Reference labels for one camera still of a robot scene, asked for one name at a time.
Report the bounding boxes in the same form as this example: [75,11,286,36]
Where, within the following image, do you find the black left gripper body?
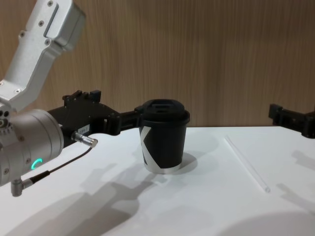
[48,89,121,148]

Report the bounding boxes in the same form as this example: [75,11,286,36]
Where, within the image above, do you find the black plastic cup lid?
[140,98,191,124]

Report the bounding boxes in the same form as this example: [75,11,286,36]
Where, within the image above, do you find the black paper cup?
[139,117,188,176]

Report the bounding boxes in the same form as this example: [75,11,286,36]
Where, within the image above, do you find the clear plastic straw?
[224,134,272,194]

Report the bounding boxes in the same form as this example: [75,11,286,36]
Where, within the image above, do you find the thin dark wrist cable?
[10,131,99,197]

